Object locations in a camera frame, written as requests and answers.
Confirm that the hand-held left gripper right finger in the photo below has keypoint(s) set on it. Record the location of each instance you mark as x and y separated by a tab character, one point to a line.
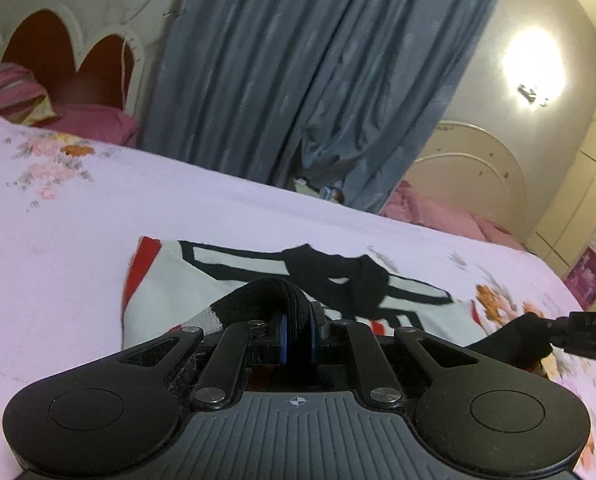
314	337

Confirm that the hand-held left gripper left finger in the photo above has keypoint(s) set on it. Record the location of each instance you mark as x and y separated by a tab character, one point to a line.
283	337

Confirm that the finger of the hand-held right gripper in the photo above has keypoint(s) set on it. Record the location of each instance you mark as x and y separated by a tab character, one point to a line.
582	332

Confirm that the striped knit sweater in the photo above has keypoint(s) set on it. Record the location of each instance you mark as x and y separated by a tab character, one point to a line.
178	285

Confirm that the clutter behind bed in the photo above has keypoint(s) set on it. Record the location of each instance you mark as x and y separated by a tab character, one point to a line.
318	190

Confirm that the cream wardrobe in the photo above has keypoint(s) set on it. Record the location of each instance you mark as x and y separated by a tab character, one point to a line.
577	185

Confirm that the pink bedding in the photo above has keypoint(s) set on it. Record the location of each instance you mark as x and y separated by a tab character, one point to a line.
427	215

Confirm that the cream round headboard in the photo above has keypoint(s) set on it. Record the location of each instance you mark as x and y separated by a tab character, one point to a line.
477	170

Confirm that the floral purple bedsheet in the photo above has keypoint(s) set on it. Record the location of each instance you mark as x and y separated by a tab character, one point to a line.
78	235

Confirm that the blue grey curtain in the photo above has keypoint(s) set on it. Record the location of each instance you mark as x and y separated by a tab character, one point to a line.
303	60

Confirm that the magenta pillow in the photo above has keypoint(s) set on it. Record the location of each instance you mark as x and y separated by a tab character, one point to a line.
98	122

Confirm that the metal curtain clip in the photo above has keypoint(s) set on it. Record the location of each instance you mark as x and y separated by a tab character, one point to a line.
174	13

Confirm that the striped folded blanket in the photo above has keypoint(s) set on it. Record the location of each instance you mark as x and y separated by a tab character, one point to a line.
8	90

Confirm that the red heart-shaped headboard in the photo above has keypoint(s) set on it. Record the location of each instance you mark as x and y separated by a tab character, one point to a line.
43	45

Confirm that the pink wall poster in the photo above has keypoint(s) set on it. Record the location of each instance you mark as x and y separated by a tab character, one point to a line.
590	277

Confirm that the wall lamp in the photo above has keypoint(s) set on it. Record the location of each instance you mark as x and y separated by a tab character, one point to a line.
532	94

